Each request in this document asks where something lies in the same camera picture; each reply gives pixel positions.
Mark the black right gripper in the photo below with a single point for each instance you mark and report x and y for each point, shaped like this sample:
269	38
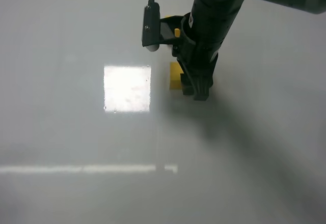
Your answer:
202	32

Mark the yellow wooden cube block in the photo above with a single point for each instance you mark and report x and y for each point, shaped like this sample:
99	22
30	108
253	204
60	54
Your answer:
175	76

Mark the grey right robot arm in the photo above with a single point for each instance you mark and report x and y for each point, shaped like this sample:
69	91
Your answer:
310	6

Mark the dark right wrist camera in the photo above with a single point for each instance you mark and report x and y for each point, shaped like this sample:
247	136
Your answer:
157	31

